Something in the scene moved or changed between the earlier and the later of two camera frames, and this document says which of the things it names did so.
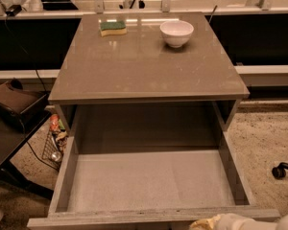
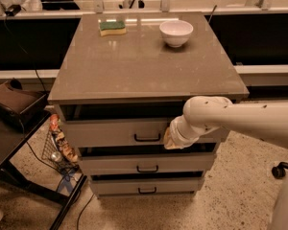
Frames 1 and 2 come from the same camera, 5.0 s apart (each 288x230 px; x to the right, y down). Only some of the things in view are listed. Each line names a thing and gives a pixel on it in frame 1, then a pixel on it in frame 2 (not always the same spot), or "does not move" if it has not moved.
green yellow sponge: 112,28 does not move
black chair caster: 279,172 does not move
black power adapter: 12,10 does not move
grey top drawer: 146,188 -> 124,133
